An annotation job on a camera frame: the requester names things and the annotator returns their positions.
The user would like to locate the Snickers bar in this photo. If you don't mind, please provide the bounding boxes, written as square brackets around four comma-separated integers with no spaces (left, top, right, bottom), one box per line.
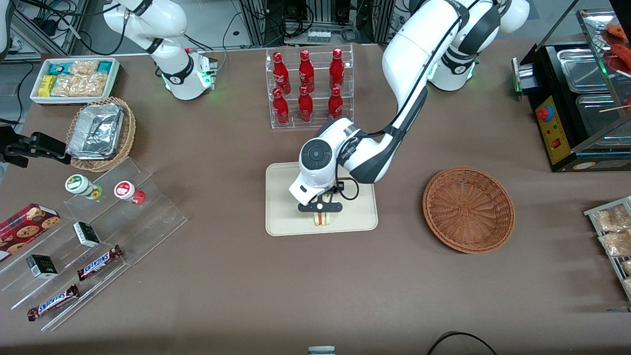
[76,245,124,282]
[27,284,80,322]

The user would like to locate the red fried food piece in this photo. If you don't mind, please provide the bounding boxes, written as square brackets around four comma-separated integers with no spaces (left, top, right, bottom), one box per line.
[603,22,631,44]

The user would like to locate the clear acrylic stepped display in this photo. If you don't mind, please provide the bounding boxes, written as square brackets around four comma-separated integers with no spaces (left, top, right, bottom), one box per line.
[0,157,188,332]

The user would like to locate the yellow snack packet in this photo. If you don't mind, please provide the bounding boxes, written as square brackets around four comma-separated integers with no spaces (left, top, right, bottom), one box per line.
[38,75,58,98]

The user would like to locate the small black box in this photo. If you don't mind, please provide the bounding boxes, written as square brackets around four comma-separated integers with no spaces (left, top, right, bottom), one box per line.
[26,254,59,280]
[72,221,101,248]

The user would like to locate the red lid cup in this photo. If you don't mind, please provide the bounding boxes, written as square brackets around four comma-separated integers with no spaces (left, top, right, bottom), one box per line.
[113,180,146,206]

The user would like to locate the red cola bottle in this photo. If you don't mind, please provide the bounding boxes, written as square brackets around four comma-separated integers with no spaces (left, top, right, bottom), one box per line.
[327,86,344,121]
[272,52,292,95]
[298,50,316,93]
[329,48,345,90]
[297,86,315,123]
[272,88,290,125]

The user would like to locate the clear acrylic bottle rack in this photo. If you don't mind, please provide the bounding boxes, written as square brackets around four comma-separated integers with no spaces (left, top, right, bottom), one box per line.
[265,44,354,131]

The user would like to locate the clear bag of crackers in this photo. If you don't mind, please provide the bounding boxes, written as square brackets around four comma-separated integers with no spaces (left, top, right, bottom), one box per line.
[51,73,108,98]
[69,60,100,76]

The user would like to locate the grey wire rack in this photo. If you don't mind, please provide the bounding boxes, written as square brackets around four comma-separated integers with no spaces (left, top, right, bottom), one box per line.
[583,196,631,302]

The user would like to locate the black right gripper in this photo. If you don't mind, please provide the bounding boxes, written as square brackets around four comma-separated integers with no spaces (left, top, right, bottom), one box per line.
[0,127,72,169]

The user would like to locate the green lid cup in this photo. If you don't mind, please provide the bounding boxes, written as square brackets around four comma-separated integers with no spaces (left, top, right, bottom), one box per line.
[65,174,104,200]

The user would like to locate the stack of foil trays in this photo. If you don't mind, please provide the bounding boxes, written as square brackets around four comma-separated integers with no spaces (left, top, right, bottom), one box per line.
[66,103,125,160]

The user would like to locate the black floor cable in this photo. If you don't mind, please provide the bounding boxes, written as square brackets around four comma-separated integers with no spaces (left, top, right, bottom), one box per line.
[426,331,499,355]

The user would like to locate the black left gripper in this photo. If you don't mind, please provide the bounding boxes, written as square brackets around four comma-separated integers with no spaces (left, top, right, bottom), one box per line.
[297,194,343,224]

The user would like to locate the steel warmer pan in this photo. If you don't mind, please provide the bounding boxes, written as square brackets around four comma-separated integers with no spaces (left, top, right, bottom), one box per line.
[557,48,611,93]
[575,93,631,141]

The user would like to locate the brown wicker basket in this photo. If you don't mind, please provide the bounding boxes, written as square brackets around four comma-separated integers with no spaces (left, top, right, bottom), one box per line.
[422,167,516,255]

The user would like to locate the beige plastic tray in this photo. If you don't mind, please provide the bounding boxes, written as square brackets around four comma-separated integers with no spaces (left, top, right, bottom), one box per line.
[265,162,379,237]

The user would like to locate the black food warmer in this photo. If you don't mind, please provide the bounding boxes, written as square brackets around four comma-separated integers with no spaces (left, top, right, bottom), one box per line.
[511,0,631,173]

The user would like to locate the red cookie box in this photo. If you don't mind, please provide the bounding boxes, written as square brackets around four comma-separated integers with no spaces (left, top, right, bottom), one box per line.
[0,203,62,263]

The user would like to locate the light wicker basket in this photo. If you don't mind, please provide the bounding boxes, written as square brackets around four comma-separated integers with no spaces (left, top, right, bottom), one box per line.
[66,97,137,173]

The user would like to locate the aluminium frame rack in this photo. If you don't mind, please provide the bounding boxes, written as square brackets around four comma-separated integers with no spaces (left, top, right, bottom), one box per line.
[9,0,90,56]

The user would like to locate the white snack bin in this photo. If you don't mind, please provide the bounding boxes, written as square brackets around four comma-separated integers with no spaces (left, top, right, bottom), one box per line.
[30,57,121,106]

